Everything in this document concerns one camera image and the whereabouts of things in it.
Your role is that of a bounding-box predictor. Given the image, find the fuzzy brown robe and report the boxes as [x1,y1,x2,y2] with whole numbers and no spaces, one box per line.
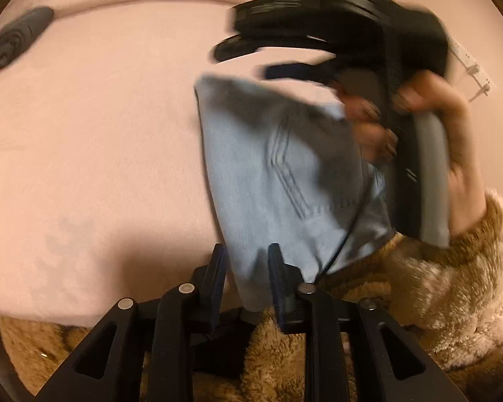
[0,234,407,402]

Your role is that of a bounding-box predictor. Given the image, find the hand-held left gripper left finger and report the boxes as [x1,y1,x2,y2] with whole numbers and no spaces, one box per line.
[34,243,229,402]

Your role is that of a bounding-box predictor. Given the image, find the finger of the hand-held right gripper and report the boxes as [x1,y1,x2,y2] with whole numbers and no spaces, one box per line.
[212,35,344,82]
[231,0,384,34]

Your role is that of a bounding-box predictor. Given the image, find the white plastic strip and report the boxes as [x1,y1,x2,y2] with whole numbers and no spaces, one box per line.
[448,38,493,102]

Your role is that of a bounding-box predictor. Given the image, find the person's right hand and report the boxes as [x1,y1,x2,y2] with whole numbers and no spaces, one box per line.
[339,70,487,239]

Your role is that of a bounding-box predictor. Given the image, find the pink bed blanket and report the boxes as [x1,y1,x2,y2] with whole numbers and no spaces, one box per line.
[0,0,403,327]

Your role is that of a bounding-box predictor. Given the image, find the light blue denim pants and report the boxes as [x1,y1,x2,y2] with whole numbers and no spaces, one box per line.
[193,73,397,313]

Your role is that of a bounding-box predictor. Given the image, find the dark grey folded jeans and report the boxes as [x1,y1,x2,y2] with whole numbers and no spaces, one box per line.
[0,6,55,80]

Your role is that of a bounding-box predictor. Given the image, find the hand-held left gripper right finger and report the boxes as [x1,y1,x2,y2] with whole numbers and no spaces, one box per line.
[267,243,472,402]

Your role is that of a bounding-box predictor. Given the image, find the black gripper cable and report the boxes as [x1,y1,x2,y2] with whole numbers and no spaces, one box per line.
[316,176,376,283]

